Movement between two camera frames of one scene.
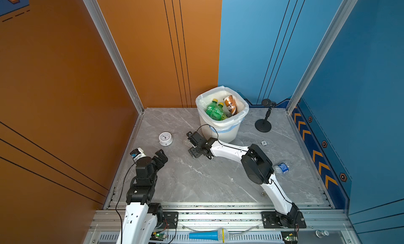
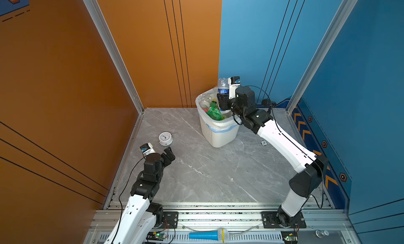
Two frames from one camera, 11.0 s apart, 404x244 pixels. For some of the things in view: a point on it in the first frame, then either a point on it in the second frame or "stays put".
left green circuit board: x=158 y=236 stays put
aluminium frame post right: x=349 y=5 stays put
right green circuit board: x=290 y=237 stays put
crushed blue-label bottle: x=281 y=169 to x=223 y=85
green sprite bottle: x=213 y=111 stays put
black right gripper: x=192 y=151 to x=223 y=102
